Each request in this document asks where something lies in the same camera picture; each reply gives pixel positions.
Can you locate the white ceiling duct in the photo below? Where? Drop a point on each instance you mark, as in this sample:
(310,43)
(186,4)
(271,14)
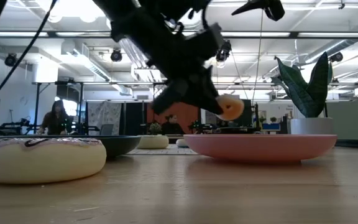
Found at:
(85,63)

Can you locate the black background robot arm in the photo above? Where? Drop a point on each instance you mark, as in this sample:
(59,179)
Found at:
(200,127)
(17,125)

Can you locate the white plant pot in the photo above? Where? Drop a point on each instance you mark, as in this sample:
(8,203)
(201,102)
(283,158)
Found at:
(312,126)

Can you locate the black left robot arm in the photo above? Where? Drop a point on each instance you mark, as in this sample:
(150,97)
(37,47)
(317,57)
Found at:
(154,9)

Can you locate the black computer monitor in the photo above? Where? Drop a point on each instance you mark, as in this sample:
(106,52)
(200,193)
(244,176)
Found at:
(247,119)

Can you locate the green snake plant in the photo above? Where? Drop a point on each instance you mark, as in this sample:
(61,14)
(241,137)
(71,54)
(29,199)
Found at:
(303,93)

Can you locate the black partition panel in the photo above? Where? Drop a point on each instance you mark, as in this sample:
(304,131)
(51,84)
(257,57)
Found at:
(134,118)

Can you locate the small potted plant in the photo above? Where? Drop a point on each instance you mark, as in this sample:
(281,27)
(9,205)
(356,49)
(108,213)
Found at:
(155,127)

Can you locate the grey woven mat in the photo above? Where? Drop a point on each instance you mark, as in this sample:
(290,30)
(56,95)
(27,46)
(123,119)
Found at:
(163,151)

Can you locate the grey office chair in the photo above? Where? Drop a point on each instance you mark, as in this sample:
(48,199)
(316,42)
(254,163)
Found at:
(107,129)

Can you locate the black overhead camera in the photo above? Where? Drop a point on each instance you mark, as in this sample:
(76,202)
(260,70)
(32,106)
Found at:
(226,51)

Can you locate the black ceiling spot lamp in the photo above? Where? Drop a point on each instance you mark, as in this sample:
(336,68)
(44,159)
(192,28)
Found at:
(10,59)
(116,55)
(336,57)

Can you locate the person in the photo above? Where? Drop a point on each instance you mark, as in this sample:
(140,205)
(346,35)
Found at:
(172,127)
(56,119)

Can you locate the blue box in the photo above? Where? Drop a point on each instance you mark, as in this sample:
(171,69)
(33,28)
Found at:
(270,127)

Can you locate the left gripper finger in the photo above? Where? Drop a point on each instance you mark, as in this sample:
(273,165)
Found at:
(207,93)

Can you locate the grey partition wall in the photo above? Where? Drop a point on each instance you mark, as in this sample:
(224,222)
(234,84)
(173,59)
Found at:
(353,121)

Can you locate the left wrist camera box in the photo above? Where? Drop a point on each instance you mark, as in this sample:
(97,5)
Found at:
(208,40)

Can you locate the black bowl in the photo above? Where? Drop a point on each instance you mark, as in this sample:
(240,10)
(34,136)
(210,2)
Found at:
(120,147)

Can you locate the lilac frosted cream donut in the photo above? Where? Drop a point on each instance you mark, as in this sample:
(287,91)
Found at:
(42,161)

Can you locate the orange partition panel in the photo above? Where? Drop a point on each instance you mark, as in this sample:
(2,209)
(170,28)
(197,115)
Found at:
(188,119)

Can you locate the small green plant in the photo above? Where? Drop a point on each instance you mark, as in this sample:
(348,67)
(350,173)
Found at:
(273,119)

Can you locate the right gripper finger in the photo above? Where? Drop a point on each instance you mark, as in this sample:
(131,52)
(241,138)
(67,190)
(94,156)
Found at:
(259,6)

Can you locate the yellow frosted sprinkled donut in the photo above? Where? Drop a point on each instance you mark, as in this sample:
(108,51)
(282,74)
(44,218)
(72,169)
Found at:
(233,109)

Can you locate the grey patterned partition panel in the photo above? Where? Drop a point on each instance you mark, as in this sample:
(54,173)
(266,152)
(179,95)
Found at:
(104,113)

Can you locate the pink bowl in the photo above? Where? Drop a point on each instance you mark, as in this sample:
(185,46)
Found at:
(259,146)

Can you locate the black overhead light bar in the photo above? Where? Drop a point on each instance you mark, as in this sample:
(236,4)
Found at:
(294,34)

